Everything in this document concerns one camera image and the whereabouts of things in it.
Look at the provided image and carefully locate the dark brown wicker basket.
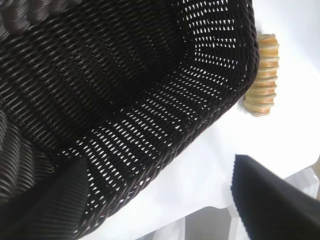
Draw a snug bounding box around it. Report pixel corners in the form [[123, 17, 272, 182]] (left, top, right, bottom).
[[0, 0, 260, 240]]

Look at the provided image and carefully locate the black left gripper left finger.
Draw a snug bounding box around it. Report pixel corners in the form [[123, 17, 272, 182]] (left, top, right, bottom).
[[0, 157, 89, 240]]

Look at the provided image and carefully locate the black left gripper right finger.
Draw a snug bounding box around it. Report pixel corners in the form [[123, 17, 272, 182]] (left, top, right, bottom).
[[229, 154, 320, 240]]

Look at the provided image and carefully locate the long twisted bread roll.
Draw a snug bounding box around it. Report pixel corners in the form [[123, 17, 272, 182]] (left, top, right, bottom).
[[243, 33, 280, 118]]

